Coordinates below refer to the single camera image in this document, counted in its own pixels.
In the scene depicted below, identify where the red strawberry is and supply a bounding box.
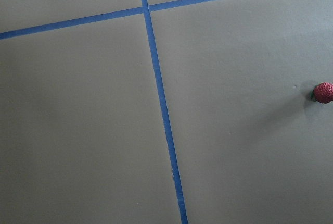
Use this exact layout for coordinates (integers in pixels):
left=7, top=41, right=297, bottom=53
left=311, top=82, right=333, bottom=104

